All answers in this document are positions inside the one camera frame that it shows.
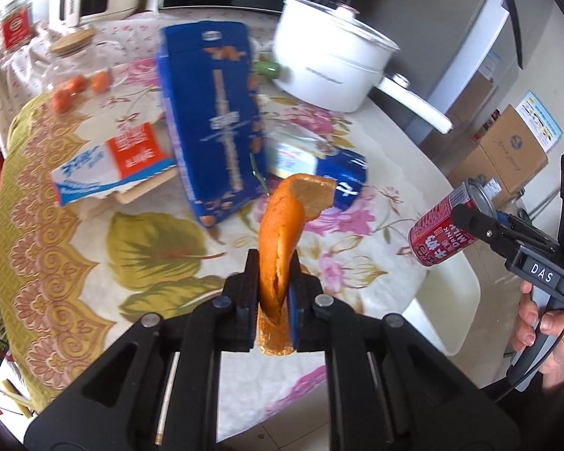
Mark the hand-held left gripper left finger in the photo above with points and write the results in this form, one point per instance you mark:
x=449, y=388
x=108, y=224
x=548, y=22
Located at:
x=251, y=300

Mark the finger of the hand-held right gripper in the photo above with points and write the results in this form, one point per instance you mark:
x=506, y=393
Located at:
x=504, y=219
x=477, y=223

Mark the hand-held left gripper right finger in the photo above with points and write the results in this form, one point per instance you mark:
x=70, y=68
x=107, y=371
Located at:
x=294, y=314

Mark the red drink can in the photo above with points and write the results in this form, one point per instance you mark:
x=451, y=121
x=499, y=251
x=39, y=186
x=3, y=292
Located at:
x=439, y=232

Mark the orange peel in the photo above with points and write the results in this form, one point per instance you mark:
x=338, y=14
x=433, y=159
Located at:
x=282, y=225

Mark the white blue red carton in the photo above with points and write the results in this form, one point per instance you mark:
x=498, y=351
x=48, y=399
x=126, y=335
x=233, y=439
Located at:
x=117, y=159

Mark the person's right hand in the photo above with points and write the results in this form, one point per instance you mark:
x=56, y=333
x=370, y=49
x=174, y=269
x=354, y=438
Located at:
x=557, y=338

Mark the cardboard box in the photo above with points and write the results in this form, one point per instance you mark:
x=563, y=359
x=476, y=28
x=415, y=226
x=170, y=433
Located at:
x=467, y=169
x=514, y=152

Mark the blue paper leaflet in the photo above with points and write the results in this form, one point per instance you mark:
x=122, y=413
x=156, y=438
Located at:
x=540, y=122

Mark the floral tablecloth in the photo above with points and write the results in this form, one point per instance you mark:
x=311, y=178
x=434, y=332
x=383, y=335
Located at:
x=122, y=263

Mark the blue white packet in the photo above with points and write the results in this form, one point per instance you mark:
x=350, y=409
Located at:
x=329, y=167

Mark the tall blue snack box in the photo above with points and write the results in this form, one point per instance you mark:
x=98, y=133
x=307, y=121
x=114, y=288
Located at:
x=211, y=117

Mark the grey refrigerator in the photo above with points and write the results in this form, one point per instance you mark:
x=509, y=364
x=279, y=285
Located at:
x=474, y=33

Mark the white electric pot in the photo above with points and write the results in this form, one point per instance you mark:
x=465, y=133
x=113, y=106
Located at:
x=329, y=70

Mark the small orange fruit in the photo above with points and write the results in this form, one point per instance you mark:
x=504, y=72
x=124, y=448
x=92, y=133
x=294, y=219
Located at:
x=101, y=82
x=77, y=83
x=63, y=101

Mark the glass jar with wooden lid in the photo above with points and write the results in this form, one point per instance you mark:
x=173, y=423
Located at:
x=70, y=63

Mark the red label jar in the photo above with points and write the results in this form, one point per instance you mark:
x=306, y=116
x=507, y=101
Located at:
x=15, y=26

